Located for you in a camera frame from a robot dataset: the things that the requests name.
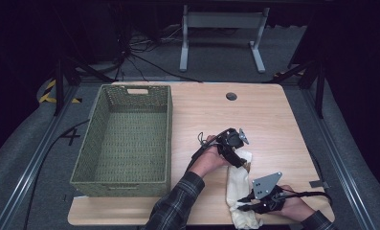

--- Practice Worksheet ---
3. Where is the right hand-held gripper cable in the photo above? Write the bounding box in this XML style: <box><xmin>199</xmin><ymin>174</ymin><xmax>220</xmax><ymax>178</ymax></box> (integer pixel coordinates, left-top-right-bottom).
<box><xmin>281</xmin><ymin>188</ymin><xmax>334</xmax><ymax>207</ymax></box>

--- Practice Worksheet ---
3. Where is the green woven basket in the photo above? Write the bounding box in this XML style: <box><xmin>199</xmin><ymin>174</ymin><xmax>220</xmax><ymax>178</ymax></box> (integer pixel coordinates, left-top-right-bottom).
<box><xmin>70</xmin><ymin>83</ymin><xmax>173</xmax><ymax>198</ymax></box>

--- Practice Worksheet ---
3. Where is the grey tape piece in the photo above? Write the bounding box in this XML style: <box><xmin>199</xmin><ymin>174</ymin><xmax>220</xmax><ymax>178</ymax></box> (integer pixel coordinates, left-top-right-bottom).
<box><xmin>309</xmin><ymin>180</ymin><xmax>331</xmax><ymax>190</ymax></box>

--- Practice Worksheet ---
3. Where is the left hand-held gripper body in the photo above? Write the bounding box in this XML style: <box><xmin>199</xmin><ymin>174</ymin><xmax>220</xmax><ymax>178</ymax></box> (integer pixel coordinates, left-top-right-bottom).
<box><xmin>215</xmin><ymin>127</ymin><xmax>250</xmax><ymax>154</ymax></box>

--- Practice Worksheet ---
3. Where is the white cloth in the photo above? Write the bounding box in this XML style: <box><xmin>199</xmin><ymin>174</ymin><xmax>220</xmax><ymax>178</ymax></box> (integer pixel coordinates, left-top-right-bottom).
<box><xmin>225</xmin><ymin>149</ymin><xmax>264</xmax><ymax>230</ymax></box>

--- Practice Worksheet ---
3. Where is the person's left hand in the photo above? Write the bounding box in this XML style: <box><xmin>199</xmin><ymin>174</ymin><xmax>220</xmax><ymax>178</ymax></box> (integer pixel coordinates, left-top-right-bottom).
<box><xmin>189</xmin><ymin>134</ymin><xmax>230</xmax><ymax>178</ymax></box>

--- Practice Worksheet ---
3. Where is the black metal stand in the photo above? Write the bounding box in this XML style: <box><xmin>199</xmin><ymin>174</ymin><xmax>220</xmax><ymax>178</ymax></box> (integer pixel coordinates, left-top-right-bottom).
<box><xmin>263</xmin><ymin>58</ymin><xmax>326</xmax><ymax>119</ymax></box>
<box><xmin>53</xmin><ymin>56</ymin><xmax>115</xmax><ymax>117</ymax></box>

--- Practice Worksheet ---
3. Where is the black floor cable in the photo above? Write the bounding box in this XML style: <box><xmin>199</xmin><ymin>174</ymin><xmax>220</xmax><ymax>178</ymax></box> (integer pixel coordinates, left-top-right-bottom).
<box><xmin>23</xmin><ymin>118</ymin><xmax>91</xmax><ymax>230</ymax></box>

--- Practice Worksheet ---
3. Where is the yellow black hazard tape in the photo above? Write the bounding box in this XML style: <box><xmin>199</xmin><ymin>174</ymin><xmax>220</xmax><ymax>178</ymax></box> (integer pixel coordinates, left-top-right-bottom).
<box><xmin>38</xmin><ymin>79</ymin><xmax>82</xmax><ymax>104</ymax></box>

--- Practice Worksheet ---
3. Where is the long black cable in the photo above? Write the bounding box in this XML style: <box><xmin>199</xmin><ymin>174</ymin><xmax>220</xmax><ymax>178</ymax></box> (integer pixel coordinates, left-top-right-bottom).
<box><xmin>129</xmin><ymin>53</ymin><xmax>202</xmax><ymax>83</ymax></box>

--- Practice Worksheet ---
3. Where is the grey metal table frame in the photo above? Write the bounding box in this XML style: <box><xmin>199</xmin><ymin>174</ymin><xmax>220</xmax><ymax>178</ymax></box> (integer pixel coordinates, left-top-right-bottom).
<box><xmin>179</xmin><ymin>4</ymin><xmax>271</xmax><ymax>74</ymax></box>

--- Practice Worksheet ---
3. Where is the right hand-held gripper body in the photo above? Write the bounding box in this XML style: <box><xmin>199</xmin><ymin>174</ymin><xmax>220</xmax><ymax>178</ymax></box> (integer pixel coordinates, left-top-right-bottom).
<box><xmin>252</xmin><ymin>172</ymin><xmax>286</xmax><ymax>215</ymax></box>

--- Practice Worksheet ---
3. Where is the person's right hand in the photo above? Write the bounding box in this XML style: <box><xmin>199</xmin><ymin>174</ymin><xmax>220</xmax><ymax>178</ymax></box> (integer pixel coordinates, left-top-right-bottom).
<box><xmin>279</xmin><ymin>185</ymin><xmax>316</xmax><ymax>222</ymax></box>

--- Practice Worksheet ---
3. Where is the tangle of cables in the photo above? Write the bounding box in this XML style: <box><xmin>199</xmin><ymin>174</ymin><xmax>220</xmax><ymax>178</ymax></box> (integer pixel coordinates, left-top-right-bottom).
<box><xmin>126</xmin><ymin>27</ymin><xmax>184</xmax><ymax>54</ymax></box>

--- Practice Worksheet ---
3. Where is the aluminium floor rail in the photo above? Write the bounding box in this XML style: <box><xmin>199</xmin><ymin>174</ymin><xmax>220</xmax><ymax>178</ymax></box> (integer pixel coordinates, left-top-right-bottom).
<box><xmin>301</xmin><ymin>85</ymin><xmax>378</xmax><ymax>230</ymax></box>
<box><xmin>0</xmin><ymin>84</ymin><xmax>80</xmax><ymax>230</ymax></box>

